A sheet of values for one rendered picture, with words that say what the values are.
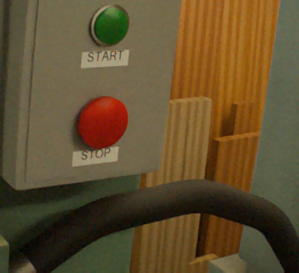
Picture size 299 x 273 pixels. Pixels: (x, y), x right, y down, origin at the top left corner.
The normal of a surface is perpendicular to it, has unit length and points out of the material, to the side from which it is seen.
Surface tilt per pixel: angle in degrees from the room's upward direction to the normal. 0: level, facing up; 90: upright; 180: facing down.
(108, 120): 90
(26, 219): 90
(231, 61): 87
